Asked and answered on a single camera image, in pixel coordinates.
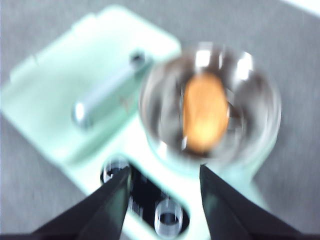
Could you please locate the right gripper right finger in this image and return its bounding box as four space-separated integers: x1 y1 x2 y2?
199 164 320 240

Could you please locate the mint green breakfast machine base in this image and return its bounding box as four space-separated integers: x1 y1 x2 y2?
57 129 278 240

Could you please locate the chrome griddle cover handle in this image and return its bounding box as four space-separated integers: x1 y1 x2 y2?
72 49 154 130

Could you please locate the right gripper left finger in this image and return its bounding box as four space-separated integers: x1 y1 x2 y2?
24 165 133 240

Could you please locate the mint green steamer pot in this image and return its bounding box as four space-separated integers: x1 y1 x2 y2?
138 42 283 181

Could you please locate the mint green griddle cover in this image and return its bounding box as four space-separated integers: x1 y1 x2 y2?
0 4 182 166

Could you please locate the silver control knob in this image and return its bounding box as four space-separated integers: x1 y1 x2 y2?
102 156 129 186
154 198 183 238

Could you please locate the brown potato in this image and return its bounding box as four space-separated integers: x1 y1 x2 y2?
181 73 231 154

